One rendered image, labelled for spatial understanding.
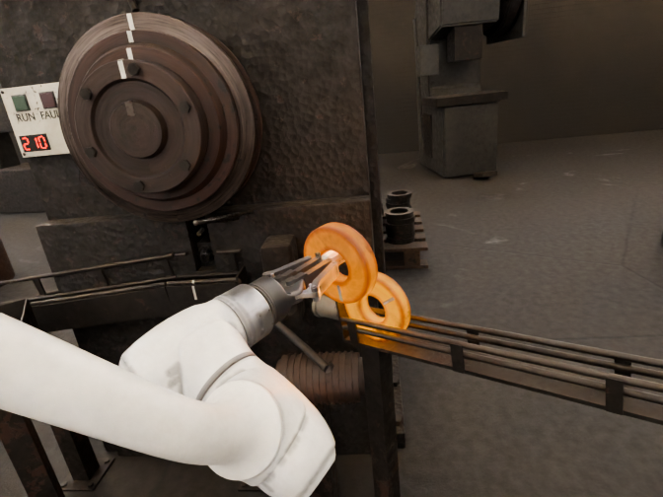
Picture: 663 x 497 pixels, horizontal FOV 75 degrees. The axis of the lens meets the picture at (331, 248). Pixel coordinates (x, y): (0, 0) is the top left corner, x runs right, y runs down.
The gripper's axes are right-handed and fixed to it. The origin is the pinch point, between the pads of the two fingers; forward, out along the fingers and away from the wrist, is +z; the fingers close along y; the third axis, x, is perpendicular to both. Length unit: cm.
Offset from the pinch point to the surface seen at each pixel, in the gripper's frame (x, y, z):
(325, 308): -19.2, -13.0, 7.4
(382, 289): -10.9, 3.1, 8.6
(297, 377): -35.3, -17.8, -1.1
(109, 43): 43, -52, -5
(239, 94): 29.4, -31.9, 10.8
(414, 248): -81, -82, 163
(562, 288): -96, 1, 175
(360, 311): -17.8, -3.2, 8.4
